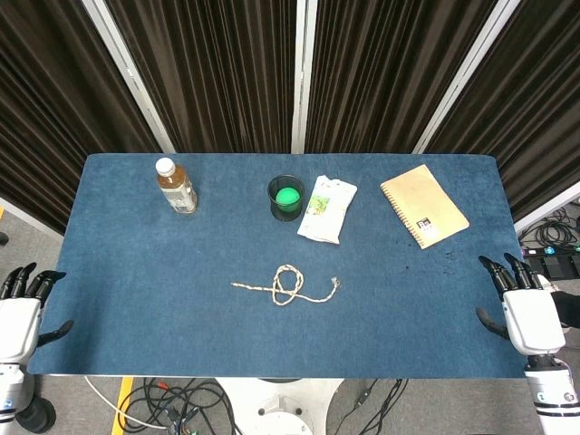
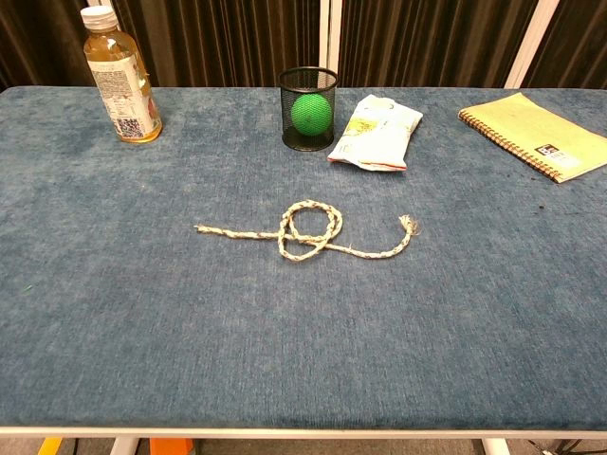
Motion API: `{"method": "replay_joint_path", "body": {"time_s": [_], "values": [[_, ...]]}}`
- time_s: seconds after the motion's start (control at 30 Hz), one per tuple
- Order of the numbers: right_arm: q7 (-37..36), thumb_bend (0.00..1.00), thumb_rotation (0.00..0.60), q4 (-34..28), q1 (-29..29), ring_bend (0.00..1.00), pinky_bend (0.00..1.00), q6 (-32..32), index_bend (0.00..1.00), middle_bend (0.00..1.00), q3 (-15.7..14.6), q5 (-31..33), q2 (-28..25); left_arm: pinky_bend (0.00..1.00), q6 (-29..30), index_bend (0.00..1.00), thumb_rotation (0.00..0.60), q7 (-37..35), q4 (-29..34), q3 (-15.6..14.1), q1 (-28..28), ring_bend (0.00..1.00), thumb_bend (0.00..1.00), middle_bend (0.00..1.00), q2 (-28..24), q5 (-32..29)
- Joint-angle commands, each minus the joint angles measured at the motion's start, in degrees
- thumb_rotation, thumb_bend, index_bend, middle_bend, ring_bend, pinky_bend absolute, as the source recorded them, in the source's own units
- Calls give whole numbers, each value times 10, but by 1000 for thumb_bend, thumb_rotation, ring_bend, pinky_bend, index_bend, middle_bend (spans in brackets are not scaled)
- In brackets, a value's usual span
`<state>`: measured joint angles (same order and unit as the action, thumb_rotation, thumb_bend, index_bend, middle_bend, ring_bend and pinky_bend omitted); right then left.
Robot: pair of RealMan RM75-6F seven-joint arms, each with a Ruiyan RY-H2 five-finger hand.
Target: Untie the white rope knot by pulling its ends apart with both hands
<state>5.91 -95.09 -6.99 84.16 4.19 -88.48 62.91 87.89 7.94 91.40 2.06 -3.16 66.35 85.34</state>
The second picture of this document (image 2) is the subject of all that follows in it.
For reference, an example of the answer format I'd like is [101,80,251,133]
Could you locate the blue table cloth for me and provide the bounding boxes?
[0,85,607,431]

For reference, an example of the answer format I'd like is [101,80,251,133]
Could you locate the orange box under table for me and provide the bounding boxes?
[149,438,194,455]

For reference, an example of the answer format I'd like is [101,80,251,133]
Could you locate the white slanted frame post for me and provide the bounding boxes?
[503,0,561,90]

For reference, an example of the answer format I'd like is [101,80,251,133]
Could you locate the white vertical frame post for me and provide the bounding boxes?
[318,0,344,89]

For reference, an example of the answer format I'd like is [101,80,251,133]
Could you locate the yellow spiral notebook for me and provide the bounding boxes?
[457,92,607,184]

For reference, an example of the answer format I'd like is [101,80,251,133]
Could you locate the white snack packet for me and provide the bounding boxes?
[326,93,424,173]

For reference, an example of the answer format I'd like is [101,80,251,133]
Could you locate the green ball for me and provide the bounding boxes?
[290,93,332,137]

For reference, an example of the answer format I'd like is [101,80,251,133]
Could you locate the tea bottle with white cap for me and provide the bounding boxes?
[79,5,164,144]

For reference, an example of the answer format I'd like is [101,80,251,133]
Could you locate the black cable under table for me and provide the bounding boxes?
[526,439,589,455]

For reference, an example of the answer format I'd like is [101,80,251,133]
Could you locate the black mesh pen cup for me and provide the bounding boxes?
[277,65,339,153]

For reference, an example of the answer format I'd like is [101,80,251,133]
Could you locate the beige braided rope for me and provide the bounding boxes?
[193,198,419,264]

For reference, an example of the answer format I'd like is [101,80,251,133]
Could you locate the dark brown curtain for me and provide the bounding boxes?
[0,0,607,93]

